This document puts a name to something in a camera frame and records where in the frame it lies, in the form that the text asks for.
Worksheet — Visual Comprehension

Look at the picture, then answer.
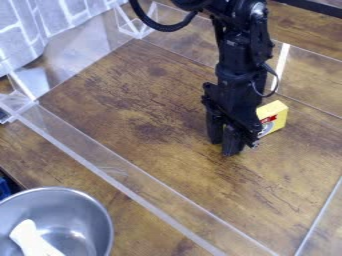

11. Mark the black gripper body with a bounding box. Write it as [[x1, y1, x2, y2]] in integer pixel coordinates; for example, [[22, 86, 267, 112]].
[[201, 64, 267, 147]]

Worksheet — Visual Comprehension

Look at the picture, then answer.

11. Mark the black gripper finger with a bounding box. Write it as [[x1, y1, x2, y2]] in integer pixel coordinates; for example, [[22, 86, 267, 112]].
[[221, 125, 244, 156], [205, 112, 223, 144]]

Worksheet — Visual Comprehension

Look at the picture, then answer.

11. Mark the yellow butter box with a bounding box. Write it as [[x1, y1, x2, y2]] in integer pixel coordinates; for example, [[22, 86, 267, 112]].
[[256, 100, 288, 137]]

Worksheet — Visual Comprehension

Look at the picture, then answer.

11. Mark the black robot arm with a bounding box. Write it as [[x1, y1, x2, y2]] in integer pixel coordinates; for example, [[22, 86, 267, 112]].
[[172, 0, 273, 156]]

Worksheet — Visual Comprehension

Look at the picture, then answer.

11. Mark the steel bowl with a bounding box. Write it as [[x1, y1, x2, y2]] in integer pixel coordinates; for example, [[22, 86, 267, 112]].
[[0, 187, 113, 256]]

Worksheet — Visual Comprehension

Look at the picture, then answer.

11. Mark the blue object at edge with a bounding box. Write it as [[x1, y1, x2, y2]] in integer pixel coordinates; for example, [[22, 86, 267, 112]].
[[0, 177, 10, 200]]

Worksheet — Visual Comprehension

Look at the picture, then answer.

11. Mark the grey brick pattern cloth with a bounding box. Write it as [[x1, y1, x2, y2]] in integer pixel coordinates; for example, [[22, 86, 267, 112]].
[[0, 0, 128, 77]]

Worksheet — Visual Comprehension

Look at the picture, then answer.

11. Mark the black cable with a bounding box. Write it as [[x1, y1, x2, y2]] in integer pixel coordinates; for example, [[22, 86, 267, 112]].
[[126, 0, 199, 33]]

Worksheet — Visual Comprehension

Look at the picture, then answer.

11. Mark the clear acrylic enclosure wall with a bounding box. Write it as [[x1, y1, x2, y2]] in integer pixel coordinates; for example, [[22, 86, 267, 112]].
[[0, 0, 342, 256]]

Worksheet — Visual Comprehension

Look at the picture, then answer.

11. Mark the white handle in bowl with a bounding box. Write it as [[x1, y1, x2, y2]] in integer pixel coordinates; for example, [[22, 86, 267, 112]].
[[9, 219, 65, 256]]

